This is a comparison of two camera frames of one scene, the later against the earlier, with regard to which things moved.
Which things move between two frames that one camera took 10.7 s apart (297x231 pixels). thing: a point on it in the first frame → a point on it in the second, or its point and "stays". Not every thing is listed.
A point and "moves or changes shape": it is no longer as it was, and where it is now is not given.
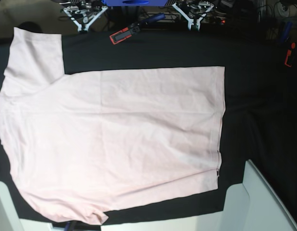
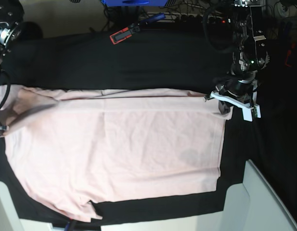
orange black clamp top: [134, 29] stays
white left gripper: [197, 21] → [247, 108]
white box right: [252, 205] stays
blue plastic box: [135, 3] stays
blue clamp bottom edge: [67, 226] stays
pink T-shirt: [79, 142] moves or changes shape
